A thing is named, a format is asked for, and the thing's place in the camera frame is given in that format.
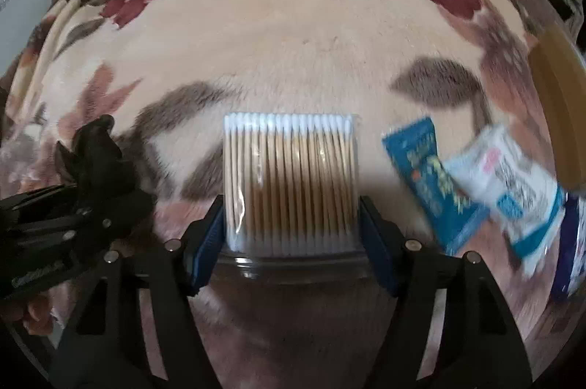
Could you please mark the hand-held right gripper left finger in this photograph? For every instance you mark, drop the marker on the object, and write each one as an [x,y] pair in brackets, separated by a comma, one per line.
[203,251]

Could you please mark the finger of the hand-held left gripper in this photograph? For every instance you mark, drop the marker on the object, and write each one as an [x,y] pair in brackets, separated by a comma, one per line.
[91,233]
[36,203]

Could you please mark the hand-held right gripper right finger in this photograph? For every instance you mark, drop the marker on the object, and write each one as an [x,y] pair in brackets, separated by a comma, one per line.
[380,247]

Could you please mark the cotton swab pack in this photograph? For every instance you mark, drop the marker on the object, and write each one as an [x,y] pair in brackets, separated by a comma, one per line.
[293,187]

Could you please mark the orange plastic basket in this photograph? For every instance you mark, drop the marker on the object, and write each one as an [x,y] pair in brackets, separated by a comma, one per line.
[558,96]

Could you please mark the blue sachet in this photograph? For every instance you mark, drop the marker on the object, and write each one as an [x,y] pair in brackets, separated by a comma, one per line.
[421,169]

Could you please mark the white and blue wipes packet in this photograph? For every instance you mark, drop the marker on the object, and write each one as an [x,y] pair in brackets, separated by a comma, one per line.
[503,183]

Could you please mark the dark blue and white packet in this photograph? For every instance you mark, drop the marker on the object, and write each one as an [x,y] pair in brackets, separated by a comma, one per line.
[567,251]

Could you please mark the floral plush blanket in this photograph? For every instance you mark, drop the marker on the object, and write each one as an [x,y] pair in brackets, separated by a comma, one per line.
[274,50]

